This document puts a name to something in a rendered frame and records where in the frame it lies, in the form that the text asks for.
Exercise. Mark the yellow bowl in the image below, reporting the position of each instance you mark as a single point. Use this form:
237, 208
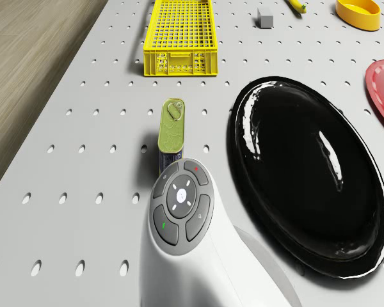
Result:
360, 16

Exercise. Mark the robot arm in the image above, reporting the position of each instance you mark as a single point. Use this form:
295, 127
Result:
192, 275

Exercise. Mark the flat-sided can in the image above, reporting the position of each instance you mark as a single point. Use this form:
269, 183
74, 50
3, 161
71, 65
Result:
171, 134

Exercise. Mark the grey cube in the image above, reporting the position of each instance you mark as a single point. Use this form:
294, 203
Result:
265, 19

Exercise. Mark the banana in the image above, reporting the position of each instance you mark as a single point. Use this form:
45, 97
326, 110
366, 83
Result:
297, 5

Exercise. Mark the yellow basket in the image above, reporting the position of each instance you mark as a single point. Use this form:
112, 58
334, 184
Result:
180, 38

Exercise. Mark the black plate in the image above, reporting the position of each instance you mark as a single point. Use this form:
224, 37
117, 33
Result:
307, 179

